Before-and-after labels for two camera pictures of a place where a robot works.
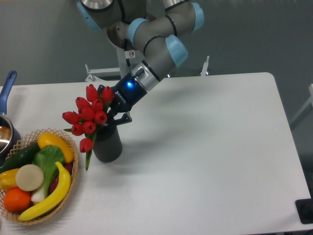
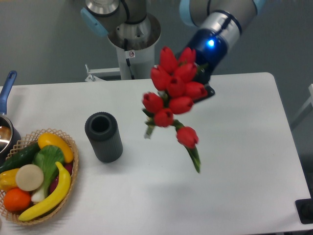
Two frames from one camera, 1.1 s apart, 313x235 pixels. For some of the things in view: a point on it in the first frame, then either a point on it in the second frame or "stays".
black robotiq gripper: x=127 y=93 to x=211 y=50
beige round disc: x=29 y=177 stays
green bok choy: x=48 y=157 stays
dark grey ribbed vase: x=107 y=146 stays
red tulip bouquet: x=91 y=112 to x=175 y=85
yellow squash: x=50 y=139 stays
